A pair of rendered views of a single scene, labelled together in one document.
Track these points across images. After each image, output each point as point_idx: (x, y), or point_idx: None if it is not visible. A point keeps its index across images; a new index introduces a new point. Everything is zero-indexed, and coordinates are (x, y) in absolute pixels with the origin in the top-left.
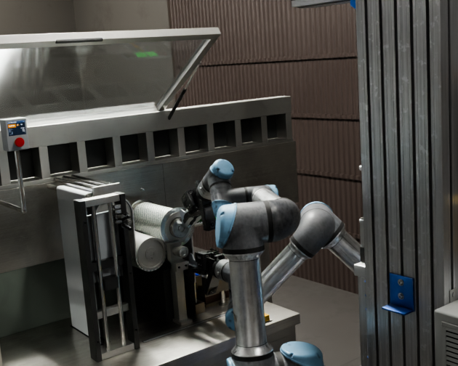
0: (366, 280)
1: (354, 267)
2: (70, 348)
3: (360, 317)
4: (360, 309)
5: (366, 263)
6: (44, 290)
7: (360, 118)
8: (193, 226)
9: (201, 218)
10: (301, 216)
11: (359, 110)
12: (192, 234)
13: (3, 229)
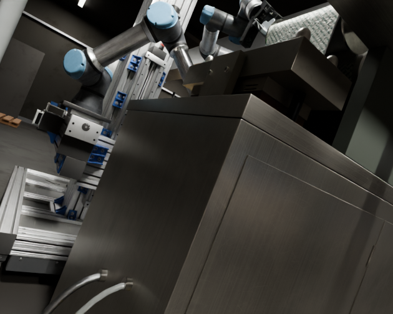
0: (168, 71)
1: (166, 65)
2: None
3: (155, 88)
4: (158, 84)
5: (171, 64)
6: None
7: (194, 7)
8: (267, 35)
9: (254, 38)
10: (180, 24)
11: (195, 4)
12: (265, 44)
13: None
